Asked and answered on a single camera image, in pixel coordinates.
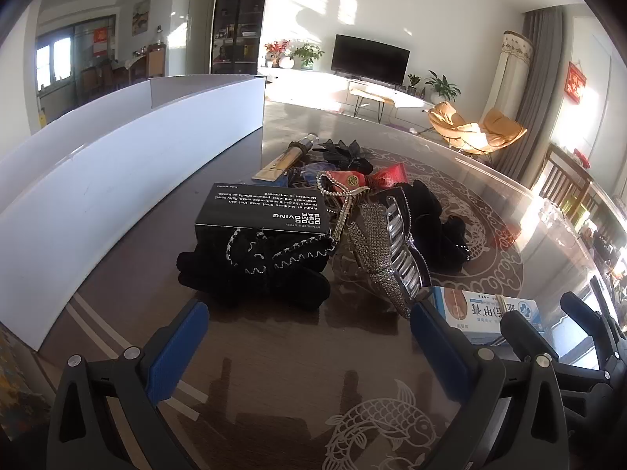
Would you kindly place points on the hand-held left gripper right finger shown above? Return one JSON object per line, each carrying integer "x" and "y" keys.
{"x": 436, "y": 347}

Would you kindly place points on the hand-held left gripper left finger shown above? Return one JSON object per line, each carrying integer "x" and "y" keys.
{"x": 179, "y": 347}

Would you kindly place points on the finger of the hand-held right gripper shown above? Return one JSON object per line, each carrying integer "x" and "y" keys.
{"x": 578, "y": 308}
{"x": 521, "y": 328}

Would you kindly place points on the white blue medicine box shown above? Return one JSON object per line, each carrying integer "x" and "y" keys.
{"x": 480, "y": 311}

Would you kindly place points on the silver rhinestone hair claw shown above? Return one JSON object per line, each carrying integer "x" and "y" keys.
{"x": 377, "y": 254}

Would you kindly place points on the black knit cloth silver trim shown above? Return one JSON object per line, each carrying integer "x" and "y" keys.
{"x": 274, "y": 279}

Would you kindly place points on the black velvet bow scrunchie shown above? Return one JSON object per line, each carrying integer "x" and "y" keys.
{"x": 431, "y": 220}

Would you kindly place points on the black box white print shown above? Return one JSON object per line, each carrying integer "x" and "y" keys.
{"x": 254, "y": 210}

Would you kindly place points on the gold rhinestone hair claw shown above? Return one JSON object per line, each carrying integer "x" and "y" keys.
{"x": 343, "y": 215}

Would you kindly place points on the red packet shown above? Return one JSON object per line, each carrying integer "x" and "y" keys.
{"x": 390, "y": 175}

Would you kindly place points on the red pouch gold emblem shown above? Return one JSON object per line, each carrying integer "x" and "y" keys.
{"x": 350, "y": 181}

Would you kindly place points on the gold tube silver cap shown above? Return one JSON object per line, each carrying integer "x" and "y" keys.
{"x": 279, "y": 164}

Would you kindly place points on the dark blue hair clip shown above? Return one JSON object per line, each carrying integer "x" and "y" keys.
{"x": 306, "y": 176}

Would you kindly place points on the black mesh flower hair clip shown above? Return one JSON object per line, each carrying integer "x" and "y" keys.
{"x": 343, "y": 154}

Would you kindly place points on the brown patterned glass desktop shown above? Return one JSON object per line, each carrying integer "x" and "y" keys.
{"x": 274, "y": 401}

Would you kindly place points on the cluttered side shelf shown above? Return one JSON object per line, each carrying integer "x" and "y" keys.
{"x": 600, "y": 235}

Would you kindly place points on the wooden dining chair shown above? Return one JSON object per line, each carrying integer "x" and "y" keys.
{"x": 563, "y": 176}

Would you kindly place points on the orange lounge chair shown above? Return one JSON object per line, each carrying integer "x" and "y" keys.
{"x": 504, "y": 129}
{"x": 450, "y": 122}

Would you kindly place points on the grey curtain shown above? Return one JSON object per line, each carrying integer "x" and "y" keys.
{"x": 539, "y": 83}

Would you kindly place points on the standing air conditioner with cover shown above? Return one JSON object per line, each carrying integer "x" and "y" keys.
{"x": 512, "y": 78}

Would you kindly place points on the large potted plant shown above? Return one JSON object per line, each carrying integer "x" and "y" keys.
{"x": 442, "y": 87}

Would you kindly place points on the wooden side table hairpin legs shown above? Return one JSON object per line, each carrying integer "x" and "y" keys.
{"x": 372, "y": 94}

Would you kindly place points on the small potted plant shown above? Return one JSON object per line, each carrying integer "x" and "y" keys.
{"x": 414, "y": 83}

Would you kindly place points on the black flat television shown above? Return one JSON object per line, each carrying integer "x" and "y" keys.
{"x": 370, "y": 58}

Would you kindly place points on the white television console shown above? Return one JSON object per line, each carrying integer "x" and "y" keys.
{"x": 303, "y": 76}

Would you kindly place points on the white interior door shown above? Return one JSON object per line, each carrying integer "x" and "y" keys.
{"x": 201, "y": 34}

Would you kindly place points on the red flowers in vase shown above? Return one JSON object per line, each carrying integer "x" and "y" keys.
{"x": 278, "y": 49}

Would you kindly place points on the glass balcony door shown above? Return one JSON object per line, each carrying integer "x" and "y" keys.
{"x": 63, "y": 54}

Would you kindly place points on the red door poster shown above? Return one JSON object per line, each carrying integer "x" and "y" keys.
{"x": 100, "y": 40}

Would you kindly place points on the green leafy potted plant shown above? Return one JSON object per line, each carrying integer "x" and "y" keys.
{"x": 307, "y": 54}

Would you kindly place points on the dark glass display cabinet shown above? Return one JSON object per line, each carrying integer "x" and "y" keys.
{"x": 240, "y": 14}

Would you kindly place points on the red wall hanging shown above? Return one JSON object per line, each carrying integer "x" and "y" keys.
{"x": 576, "y": 83}

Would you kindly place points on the framed wall painting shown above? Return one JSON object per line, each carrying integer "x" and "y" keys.
{"x": 141, "y": 15}

